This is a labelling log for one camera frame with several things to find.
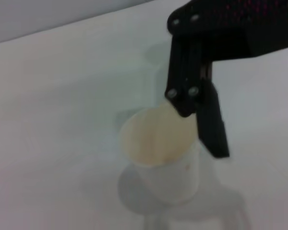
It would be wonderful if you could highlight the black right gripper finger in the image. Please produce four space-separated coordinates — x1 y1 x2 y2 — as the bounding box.
164 35 230 159

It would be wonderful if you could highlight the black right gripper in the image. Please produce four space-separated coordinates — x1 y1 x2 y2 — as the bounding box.
167 0 288 62

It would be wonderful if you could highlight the white paper cup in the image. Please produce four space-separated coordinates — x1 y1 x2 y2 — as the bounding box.
119 104 200 206

